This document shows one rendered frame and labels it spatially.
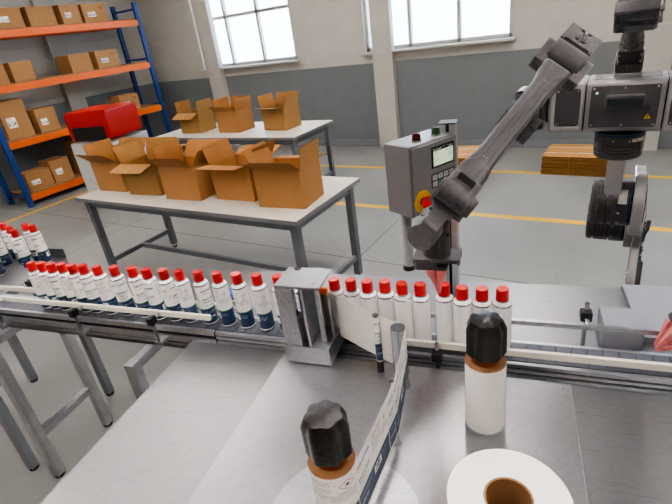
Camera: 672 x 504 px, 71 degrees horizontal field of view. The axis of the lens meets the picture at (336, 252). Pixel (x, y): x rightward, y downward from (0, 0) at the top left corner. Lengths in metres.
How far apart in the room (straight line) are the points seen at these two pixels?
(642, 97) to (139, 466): 1.65
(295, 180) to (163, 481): 1.94
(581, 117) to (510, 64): 5.02
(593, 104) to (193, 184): 2.55
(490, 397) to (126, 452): 0.94
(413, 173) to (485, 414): 0.59
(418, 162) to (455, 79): 5.63
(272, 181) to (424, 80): 4.36
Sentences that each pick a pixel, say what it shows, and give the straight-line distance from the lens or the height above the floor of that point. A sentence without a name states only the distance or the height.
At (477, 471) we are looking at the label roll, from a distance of 0.95.
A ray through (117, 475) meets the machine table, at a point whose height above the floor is 0.83.
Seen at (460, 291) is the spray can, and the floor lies 1.08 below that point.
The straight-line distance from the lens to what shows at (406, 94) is 7.09.
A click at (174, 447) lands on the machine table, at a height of 0.83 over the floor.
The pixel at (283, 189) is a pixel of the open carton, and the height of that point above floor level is 0.90.
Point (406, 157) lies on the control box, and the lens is 1.20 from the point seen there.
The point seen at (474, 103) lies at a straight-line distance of 6.80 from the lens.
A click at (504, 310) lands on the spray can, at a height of 1.03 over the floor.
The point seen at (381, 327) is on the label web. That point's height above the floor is 1.03.
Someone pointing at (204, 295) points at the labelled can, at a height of 1.00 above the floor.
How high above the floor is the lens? 1.77
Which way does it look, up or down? 26 degrees down
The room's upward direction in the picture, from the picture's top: 8 degrees counter-clockwise
